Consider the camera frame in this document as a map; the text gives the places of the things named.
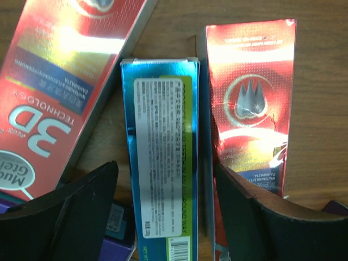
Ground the blue toothpaste box with label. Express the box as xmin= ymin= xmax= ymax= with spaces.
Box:
xmin=120 ymin=58 xmax=200 ymax=261

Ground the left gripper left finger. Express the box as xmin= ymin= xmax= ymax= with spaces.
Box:
xmin=1 ymin=161 xmax=119 ymax=260

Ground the purple toothpaste box left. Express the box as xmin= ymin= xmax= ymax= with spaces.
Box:
xmin=1 ymin=199 xmax=135 ymax=260

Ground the red toothpaste box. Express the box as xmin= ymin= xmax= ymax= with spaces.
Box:
xmin=1 ymin=1 xmax=156 ymax=201
xmin=196 ymin=18 xmax=296 ymax=260

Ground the red toothpaste box upper left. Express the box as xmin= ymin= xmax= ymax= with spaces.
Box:
xmin=1 ymin=1 xmax=156 ymax=201

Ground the purple toothpaste box with label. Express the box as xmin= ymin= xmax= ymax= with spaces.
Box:
xmin=321 ymin=200 xmax=348 ymax=216

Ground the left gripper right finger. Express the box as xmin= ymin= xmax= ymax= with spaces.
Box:
xmin=214 ymin=164 xmax=347 ymax=260

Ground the red toothpaste box middle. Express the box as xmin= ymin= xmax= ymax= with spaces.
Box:
xmin=196 ymin=18 xmax=296 ymax=260

